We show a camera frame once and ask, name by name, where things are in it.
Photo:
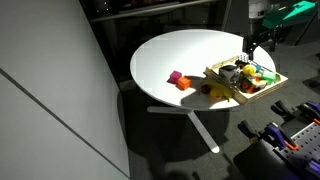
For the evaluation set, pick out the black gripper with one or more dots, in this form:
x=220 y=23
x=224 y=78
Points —
x=258 y=37

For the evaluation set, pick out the green block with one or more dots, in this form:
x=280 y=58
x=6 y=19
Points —
x=268 y=76

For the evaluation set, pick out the wooden tray box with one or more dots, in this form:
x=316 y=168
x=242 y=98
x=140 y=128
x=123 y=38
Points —
x=246 y=98

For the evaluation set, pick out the orange block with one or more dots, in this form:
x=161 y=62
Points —
x=183 y=83

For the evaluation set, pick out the pink block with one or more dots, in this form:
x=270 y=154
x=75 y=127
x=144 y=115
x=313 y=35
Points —
x=175 y=76

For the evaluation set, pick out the grey padded block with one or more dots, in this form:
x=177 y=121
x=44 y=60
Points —
x=256 y=165

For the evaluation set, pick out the small blue item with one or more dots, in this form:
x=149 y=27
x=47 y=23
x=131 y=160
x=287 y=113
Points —
x=258 y=68

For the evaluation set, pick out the checkered black white item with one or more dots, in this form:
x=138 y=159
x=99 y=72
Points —
x=244 y=58

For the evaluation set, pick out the yellow ball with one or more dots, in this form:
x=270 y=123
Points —
x=249 y=69

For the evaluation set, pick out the orange red multicolour toy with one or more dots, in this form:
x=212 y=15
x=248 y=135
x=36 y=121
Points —
x=250 y=85

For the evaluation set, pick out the black and white cube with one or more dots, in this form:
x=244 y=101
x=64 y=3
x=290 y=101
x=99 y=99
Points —
x=228 y=72

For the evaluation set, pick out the yellow toy banana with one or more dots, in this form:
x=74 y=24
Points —
x=221 y=88

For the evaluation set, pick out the orange toy fruit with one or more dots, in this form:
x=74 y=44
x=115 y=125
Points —
x=215 y=94

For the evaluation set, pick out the dark red toy plum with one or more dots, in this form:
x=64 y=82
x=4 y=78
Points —
x=205 y=89

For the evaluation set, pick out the purple black spring clamp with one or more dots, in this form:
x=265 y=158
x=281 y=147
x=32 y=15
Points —
x=276 y=135
x=308 y=110

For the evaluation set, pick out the white table base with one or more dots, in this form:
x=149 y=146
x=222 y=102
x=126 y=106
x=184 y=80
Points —
x=203 y=131

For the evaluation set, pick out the dark perforated pegboard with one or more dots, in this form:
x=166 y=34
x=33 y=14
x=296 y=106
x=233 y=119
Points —
x=300 y=150

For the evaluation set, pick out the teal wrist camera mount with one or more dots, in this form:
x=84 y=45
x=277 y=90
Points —
x=288 y=14

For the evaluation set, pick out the grey shelf rail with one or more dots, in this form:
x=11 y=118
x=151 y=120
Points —
x=150 y=10

